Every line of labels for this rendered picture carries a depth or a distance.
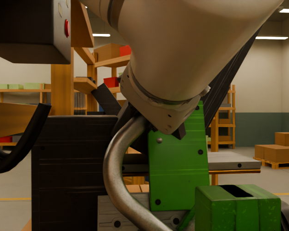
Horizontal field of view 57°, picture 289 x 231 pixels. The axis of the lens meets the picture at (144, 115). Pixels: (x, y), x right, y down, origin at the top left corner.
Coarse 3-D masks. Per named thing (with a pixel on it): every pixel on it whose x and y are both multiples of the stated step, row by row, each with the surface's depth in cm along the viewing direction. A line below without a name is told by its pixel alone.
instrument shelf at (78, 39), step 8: (72, 0) 60; (72, 8) 64; (80, 8) 64; (72, 16) 70; (80, 16) 70; (88, 16) 80; (72, 24) 76; (80, 24) 76; (88, 24) 80; (72, 32) 84; (80, 32) 84; (88, 32) 84; (72, 40) 93; (80, 40) 93; (88, 40) 93
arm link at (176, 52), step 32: (128, 0) 18; (160, 0) 15; (192, 0) 14; (224, 0) 13; (256, 0) 14; (128, 32) 20; (160, 32) 17; (192, 32) 15; (224, 32) 15; (160, 64) 20; (192, 64) 18; (224, 64) 20; (160, 96) 25; (192, 96) 25
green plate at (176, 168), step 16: (192, 112) 53; (192, 128) 53; (160, 144) 51; (176, 144) 51; (192, 144) 52; (160, 160) 50; (176, 160) 51; (192, 160) 51; (160, 176) 50; (176, 176) 50; (192, 176) 50; (208, 176) 51; (160, 192) 49; (176, 192) 49; (192, 192) 49; (160, 208) 48; (176, 208) 48
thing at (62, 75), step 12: (72, 48) 129; (72, 60) 129; (60, 72) 123; (72, 72) 129; (60, 84) 123; (72, 84) 129; (60, 96) 123; (72, 96) 129; (60, 108) 123; (72, 108) 129
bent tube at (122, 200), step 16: (128, 128) 43; (144, 128) 44; (112, 144) 42; (128, 144) 43; (112, 160) 41; (112, 176) 40; (112, 192) 40; (128, 192) 41; (128, 208) 40; (144, 208) 40; (144, 224) 39; (160, 224) 40
